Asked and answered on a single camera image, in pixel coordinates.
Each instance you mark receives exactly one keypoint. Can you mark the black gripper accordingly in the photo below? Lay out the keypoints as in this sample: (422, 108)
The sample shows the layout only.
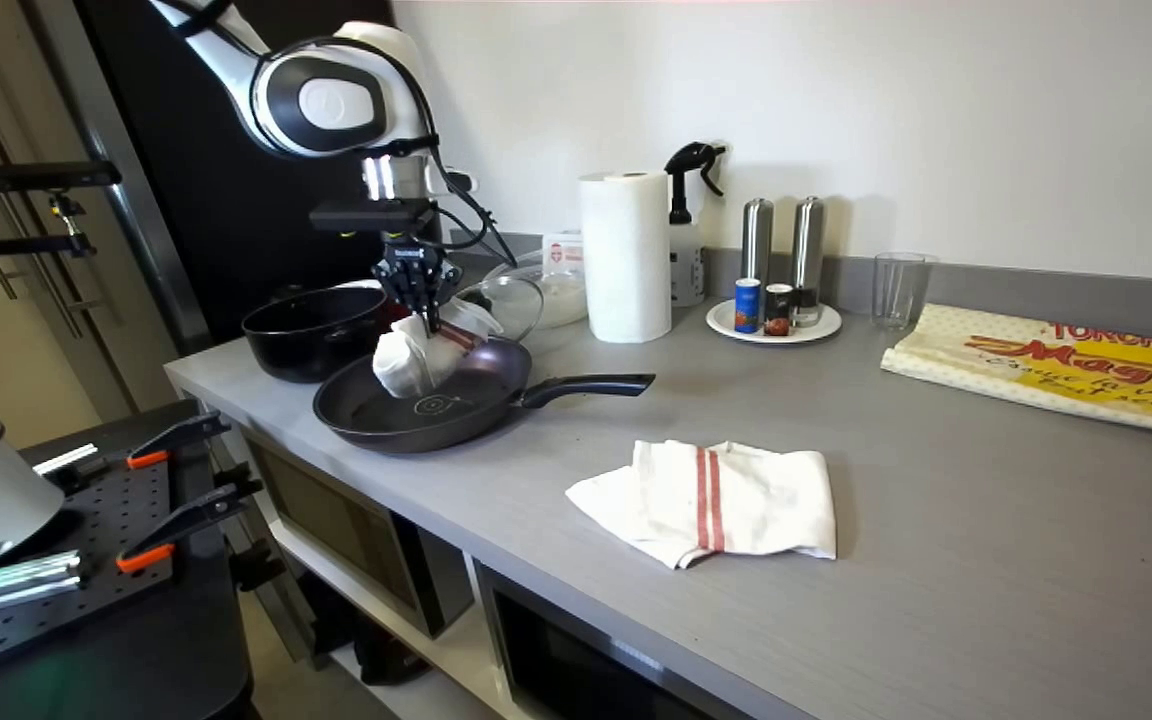
(418, 260)

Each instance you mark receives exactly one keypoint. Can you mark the white red-striped cloth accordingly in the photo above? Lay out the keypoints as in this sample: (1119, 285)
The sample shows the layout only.
(401, 360)
(736, 502)

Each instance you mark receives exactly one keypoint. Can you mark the dark purple frying pan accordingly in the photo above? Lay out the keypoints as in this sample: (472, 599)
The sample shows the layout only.
(360, 417)

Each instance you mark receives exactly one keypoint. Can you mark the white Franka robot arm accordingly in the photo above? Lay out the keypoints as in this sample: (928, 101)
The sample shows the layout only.
(336, 101)

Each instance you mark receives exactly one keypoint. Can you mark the glass pan lid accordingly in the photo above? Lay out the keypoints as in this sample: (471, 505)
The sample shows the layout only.
(518, 305)

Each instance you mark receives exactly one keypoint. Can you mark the deep black pan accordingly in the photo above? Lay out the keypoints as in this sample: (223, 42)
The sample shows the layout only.
(311, 334)

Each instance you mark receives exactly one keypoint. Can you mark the folded white red-striped cloth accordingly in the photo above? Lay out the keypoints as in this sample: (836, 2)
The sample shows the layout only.
(736, 502)

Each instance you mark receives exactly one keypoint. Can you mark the white printed box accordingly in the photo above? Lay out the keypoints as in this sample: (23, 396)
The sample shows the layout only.
(560, 259)

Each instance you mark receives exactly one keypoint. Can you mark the white paper towel roll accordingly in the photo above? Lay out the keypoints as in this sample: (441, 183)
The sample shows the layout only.
(622, 253)

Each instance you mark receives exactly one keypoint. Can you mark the large black panel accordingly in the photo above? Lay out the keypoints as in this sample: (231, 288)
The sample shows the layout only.
(231, 226)

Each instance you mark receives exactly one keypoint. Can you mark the black microwave oven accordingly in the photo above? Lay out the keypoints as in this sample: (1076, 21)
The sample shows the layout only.
(336, 520)

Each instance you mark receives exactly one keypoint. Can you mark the grey metal beam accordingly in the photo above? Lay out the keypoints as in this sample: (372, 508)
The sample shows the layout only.
(151, 244)

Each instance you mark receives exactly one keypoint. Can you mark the black-headed spray bottle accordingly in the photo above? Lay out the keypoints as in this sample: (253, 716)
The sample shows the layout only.
(681, 166)

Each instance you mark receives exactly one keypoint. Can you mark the black orange bar clamp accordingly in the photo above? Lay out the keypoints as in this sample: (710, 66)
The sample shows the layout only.
(183, 525)
(151, 446)

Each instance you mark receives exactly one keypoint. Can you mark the small blue can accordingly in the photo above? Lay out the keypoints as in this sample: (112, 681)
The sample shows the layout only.
(751, 305)

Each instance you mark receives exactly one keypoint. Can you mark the steel grinder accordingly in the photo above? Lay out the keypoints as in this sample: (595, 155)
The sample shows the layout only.
(811, 241)
(756, 241)

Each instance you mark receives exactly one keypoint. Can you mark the small dark jar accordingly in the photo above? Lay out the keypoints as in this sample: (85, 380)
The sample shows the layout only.
(778, 310)

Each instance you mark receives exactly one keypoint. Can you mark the black built-in oven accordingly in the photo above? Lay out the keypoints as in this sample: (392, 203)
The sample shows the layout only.
(560, 664)

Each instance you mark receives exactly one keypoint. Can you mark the round white plate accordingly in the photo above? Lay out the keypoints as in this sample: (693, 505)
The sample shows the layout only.
(817, 327)

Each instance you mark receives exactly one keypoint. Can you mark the black perforated robot table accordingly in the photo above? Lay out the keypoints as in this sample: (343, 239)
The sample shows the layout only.
(109, 643)

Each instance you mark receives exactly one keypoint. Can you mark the clear drinking glass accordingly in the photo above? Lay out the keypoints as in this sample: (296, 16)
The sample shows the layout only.
(901, 288)

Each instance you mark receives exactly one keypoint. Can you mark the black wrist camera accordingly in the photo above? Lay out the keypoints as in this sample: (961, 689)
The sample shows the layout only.
(360, 218)

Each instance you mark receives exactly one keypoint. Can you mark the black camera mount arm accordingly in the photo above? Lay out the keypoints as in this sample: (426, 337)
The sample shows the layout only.
(48, 172)

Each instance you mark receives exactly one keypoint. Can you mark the white aluminium base rail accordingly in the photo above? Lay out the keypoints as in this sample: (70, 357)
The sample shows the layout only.
(17, 578)

